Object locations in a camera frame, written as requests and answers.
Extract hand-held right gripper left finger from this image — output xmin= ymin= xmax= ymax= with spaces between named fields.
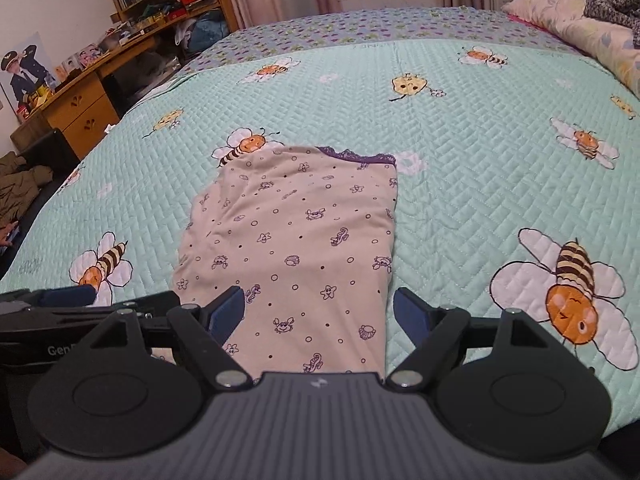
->
xmin=87 ymin=286 xmax=253 ymax=391

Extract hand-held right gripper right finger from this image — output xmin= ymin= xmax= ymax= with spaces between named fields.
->
xmin=387 ymin=287 xmax=551 ymax=391

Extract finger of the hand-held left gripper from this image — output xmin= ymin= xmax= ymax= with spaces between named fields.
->
xmin=101 ymin=291 xmax=182 ymax=322
xmin=38 ymin=283 xmax=101 ymax=308

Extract pink printed pajama top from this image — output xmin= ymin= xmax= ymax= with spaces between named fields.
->
xmin=172 ymin=145 xmax=399 ymax=376

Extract olive jacket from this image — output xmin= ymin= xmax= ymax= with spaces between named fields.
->
xmin=0 ymin=152 xmax=53 ymax=221

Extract black chair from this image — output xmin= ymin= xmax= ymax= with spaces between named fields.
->
xmin=12 ymin=127 xmax=81 ymax=241

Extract green bee print quilt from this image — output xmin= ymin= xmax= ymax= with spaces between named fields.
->
xmin=0 ymin=40 xmax=640 ymax=441

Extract wooden desk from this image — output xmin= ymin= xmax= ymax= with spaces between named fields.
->
xmin=11 ymin=35 xmax=173 ymax=161

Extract photo frames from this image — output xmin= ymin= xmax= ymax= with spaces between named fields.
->
xmin=62 ymin=45 xmax=108 ymax=73

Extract blue cloth bag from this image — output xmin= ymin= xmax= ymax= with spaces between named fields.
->
xmin=187 ymin=12 xmax=231 ymax=53

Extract purple floral bed sheet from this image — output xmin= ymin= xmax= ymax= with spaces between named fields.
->
xmin=175 ymin=6 xmax=601 ymax=78

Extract pink floral pillow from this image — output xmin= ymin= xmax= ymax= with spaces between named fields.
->
xmin=501 ymin=0 xmax=640 ymax=98

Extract dark patterned garment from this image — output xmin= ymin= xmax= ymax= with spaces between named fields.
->
xmin=585 ymin=0 xmax=640 ymax=26

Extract wall poster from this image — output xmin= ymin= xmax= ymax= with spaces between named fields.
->
xmin=0 ymin=32 xmax=56 ymax=118

